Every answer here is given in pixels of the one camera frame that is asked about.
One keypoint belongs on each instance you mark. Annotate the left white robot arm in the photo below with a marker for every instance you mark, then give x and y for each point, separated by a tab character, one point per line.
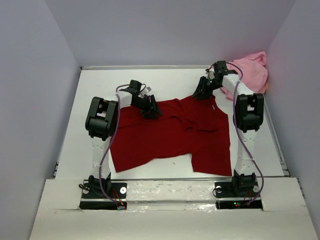
102	124

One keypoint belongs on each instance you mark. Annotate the red t shirt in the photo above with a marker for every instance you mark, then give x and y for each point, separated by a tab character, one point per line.
187	126

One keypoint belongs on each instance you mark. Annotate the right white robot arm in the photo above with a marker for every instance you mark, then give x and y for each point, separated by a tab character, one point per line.
248	116

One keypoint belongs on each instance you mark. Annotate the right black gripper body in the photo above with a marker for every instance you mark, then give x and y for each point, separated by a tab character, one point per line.
207	86

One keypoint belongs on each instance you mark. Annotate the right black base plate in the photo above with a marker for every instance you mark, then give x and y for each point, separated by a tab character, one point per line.
228	198

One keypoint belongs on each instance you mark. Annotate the metal rail at front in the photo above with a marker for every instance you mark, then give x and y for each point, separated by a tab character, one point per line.
175	179

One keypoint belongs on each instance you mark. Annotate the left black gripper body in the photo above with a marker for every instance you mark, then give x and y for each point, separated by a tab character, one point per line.
144	105

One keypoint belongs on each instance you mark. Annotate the pink t shirt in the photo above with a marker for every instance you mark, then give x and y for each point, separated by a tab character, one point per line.
253	71

